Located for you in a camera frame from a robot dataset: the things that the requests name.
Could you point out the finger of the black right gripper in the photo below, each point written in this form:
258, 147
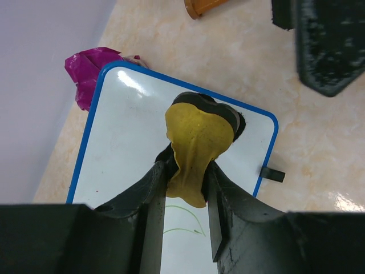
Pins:
329, 41
282, 12

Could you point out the blue framed whiteboard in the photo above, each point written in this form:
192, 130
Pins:
125, 131

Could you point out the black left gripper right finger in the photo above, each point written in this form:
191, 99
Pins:
249, 236

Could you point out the yellow and black eraser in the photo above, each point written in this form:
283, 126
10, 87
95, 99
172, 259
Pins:
199, 130

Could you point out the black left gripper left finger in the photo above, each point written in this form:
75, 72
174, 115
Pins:
123, 235

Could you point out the magenta snack bag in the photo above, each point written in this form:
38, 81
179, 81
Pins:
84, 68

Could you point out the wooden shelf rack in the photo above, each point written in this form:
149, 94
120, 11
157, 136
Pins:
196, 8

